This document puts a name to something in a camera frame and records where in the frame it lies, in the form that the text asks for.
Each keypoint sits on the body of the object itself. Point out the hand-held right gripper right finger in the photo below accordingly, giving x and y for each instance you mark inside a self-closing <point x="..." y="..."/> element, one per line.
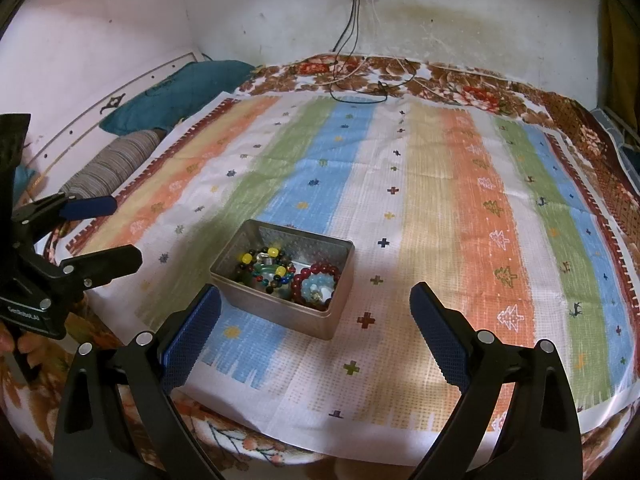
<point x="440" y="335"/>

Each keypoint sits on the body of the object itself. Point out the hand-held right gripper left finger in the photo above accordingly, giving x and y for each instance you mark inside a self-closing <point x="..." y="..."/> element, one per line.
<point x="190" y="340"/>

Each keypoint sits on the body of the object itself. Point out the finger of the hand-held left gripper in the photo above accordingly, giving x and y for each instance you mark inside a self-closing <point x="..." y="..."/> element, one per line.
<point x="105" y="262"/>
<point x="90" y="206"/>

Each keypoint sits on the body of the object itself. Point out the silver metal tin box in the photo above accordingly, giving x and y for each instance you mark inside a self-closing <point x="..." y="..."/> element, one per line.
<point x="280" y="310"/>

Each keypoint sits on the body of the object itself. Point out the person's left hand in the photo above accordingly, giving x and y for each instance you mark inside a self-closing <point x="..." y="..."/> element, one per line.
<point x="6" y="341"/>

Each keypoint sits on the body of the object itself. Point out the striped bolster pillow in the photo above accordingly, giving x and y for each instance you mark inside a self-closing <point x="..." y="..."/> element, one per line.
<point x="115" y="160"/>

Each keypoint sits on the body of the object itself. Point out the green bangle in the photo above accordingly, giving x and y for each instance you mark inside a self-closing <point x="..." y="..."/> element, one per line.
<point x="265" y="272"/>

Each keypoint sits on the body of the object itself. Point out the colourful striped cloth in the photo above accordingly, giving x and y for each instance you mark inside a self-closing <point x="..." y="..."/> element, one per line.
<point x="425" y="185"/>

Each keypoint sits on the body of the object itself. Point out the teal blanket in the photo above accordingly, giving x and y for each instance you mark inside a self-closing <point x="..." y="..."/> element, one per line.
<point x="190" y="85"/>

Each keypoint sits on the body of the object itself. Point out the brown floral blanket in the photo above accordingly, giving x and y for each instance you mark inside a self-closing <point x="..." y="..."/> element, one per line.
<point x="350" y="67"/>

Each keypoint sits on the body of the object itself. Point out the yellow cloth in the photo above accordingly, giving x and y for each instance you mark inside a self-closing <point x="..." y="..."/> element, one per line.
<point x="622" y="35"/>

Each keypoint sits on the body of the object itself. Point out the white bed frame board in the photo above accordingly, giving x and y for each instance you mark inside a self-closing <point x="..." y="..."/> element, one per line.
<point x="100" y="95"/>

